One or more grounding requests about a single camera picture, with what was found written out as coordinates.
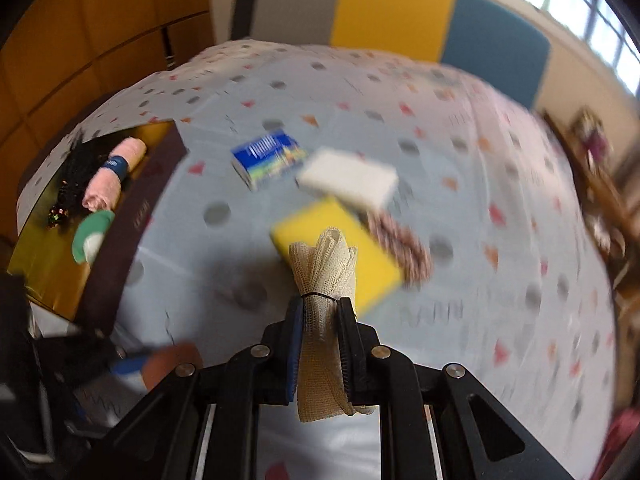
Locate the barred window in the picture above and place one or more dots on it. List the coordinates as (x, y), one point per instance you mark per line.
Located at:
(575, 5)

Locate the grey yellow blue headboard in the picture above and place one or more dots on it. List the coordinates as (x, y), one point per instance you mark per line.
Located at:
(390, 15)

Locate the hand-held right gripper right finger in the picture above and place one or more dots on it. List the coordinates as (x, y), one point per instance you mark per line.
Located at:
(346, 345)

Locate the beige mesh cloth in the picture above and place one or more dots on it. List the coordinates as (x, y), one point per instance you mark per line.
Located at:
(322, 270)

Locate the pink striped scrunchie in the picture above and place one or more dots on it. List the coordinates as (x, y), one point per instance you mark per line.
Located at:
(400, 245)

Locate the gold tin box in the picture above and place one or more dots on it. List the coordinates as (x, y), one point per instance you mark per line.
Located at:
(145, 210)

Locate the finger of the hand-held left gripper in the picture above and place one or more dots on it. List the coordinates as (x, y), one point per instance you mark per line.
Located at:
(130, 366)

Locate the green squeeze bottle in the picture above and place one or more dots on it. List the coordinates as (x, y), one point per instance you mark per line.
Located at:
(90, 235)

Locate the yellow sponge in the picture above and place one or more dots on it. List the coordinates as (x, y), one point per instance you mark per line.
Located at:
(370, 255)

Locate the pink towel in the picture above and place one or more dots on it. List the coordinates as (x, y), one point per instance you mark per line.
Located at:
(112, 175)

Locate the black beaded hair wig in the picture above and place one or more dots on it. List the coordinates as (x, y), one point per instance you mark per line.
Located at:
(80, 170)

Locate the wooden side desk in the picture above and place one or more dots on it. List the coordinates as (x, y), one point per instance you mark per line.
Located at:
(600, 195)

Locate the white sponge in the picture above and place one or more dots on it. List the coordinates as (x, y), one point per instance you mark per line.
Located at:
(350, 177)

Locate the wooden wardrobe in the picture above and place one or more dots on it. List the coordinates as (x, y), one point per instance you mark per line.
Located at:
(75, 35)

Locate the blue tissue packet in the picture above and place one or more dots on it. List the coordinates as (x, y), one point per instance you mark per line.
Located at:
(267, 160)

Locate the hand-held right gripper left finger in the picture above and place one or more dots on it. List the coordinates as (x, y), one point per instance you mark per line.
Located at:
(295, 340)

